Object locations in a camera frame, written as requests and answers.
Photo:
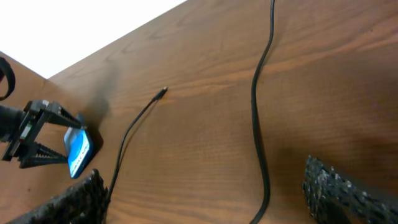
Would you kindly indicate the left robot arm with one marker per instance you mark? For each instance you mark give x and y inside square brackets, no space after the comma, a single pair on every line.
[19,129]

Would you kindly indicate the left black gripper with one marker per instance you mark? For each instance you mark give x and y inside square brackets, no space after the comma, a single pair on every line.
[17,125]

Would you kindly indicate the blue screen Galaxy smartphone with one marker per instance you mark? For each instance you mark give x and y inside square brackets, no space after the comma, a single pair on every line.
[79,148]

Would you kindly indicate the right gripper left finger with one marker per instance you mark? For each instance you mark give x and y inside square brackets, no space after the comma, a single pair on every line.
[84,202]

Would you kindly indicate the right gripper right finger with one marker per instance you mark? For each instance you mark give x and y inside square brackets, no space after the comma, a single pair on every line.
[333,197]

